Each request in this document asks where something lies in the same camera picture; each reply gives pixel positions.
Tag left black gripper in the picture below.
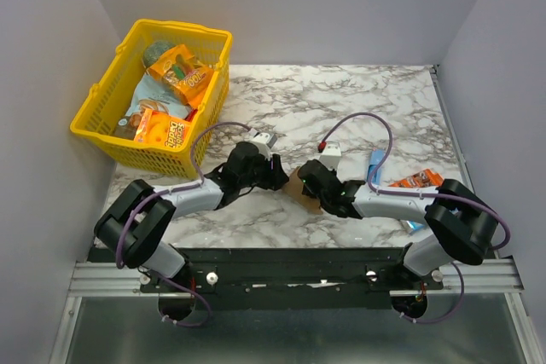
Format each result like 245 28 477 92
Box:
238 152 290 192

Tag brown cardboard paper box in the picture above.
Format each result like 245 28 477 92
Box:
282 166 323 215

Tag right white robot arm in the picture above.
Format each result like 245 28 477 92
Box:
297 159 498 289

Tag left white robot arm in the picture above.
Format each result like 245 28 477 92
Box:
94 142 289 292

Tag orange snack box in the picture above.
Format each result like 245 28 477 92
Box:
390 169 444 188

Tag blue rectangular pack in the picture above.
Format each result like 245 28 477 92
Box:
366 148 385 185

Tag teal white small packet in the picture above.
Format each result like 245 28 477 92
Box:
402 221 427 234

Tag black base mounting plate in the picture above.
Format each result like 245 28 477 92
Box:
140 246 444 310

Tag orange sponge daddy package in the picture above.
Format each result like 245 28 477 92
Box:
133 108 191 149

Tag orange gummy candy bag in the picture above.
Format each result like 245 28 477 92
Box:
145 43 214 110

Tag light blue snack bag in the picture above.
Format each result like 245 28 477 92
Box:
125 74 192 127

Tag green round scouring pad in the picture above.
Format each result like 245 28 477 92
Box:
142 40 176 69

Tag yellow plastic basket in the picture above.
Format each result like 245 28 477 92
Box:
70 19 233 179

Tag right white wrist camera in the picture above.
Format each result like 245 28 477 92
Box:
317 142 342 171

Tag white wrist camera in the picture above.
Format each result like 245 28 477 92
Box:
248 128 277 160
317 142 342 171

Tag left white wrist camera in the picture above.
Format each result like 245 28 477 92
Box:
248 128 277 160

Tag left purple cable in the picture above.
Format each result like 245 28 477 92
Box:
115 120 260 270

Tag purple cable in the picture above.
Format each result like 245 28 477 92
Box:
115 120 260 270
319 112 512 251

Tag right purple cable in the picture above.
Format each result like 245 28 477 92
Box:
319 112 512 251

